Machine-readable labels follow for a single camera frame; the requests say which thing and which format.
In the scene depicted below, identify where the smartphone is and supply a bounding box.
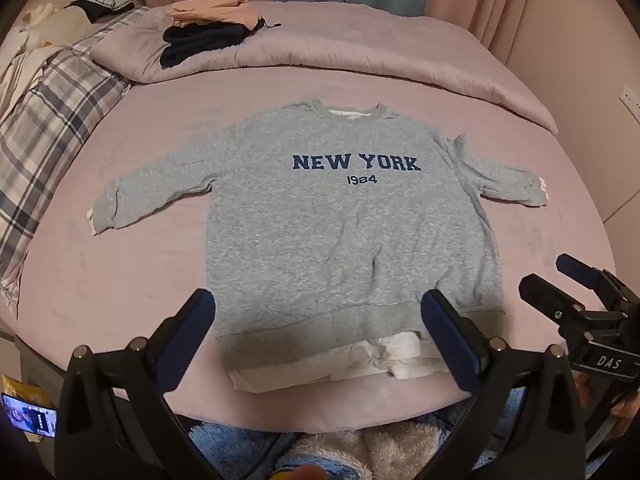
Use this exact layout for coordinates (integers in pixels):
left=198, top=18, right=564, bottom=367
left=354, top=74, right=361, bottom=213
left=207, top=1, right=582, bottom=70
left=1, top=393, right=58, bottom=440

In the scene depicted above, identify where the grey printed sweatshirt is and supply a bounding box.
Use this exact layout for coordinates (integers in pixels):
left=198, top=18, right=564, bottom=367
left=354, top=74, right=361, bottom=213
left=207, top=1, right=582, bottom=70
left=88, top=101, right=551, bottom=393

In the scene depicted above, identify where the dark navy folded garment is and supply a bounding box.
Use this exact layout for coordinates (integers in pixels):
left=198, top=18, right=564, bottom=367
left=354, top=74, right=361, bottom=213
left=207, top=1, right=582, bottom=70
left=160, top=21, right=282, bottom=70

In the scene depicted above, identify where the pink bed sheet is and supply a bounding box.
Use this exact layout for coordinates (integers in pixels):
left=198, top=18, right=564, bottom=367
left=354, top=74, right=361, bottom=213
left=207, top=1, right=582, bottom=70
left=12, top=80, right=618, bottom=433

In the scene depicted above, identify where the peach folded garment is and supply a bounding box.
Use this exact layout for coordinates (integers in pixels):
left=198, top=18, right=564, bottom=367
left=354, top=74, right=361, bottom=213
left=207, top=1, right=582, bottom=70
left=167, top=0, right=263, bottom=31

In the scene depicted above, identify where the blue fluffy robe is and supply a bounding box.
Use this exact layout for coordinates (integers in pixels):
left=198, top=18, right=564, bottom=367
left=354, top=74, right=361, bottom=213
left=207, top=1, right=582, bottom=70
left=187, top=405, right=526, bottom=480

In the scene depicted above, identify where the yellow packet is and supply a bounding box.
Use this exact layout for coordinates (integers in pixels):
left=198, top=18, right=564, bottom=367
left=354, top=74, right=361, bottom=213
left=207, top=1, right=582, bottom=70
left=1, top=374, right=55, bottom=443

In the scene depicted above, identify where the white wall socket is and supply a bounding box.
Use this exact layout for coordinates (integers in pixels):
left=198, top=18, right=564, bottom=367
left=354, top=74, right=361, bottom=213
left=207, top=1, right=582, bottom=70
left=619, top=85, right=640, bottom=123

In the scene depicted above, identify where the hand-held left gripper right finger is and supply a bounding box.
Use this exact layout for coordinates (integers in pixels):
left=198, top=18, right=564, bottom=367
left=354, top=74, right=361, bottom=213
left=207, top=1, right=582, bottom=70
left=421, top=289, right=586, bottom=480

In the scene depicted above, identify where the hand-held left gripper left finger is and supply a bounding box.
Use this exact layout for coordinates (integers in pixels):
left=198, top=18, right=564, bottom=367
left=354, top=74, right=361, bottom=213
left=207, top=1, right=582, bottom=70
left=54, top=288, right=221, bottom=480

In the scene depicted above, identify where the pink quilted duvet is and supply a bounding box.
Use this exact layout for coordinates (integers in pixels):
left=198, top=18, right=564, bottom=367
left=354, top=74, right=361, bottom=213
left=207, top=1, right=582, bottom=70
left=90, top=0, right=558, bottom=136

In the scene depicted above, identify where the cream patterned cloth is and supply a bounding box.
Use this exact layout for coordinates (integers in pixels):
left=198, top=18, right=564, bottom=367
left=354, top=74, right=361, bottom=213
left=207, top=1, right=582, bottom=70
left=0, top=2, right=96, bottom=121

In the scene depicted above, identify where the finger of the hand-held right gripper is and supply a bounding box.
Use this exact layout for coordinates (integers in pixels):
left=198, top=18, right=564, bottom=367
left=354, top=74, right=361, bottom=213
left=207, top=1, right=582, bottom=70
left=556, top=254, right=640, bottom=309
left=518, top=274, right=589, bottom=337

